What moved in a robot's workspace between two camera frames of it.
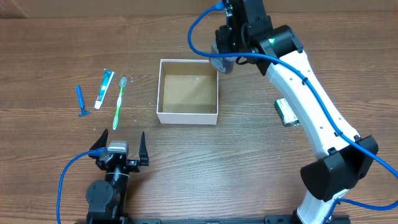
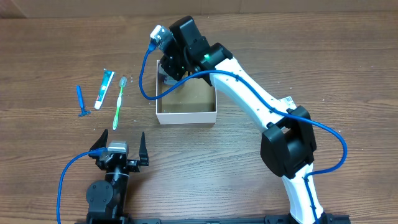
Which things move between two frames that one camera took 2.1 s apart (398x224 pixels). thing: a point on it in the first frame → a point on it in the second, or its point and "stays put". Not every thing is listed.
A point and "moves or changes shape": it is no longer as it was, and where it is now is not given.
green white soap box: (286, 112) moves or changes shape
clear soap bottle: (224, 64) moves or changes shape
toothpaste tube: (107, 76) stays put
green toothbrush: (122, 83) stays put
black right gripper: (222, 34) → (168, 63)
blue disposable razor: (84, 112) stays put
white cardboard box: (188, 92) stays put
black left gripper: (135, 164) stays put
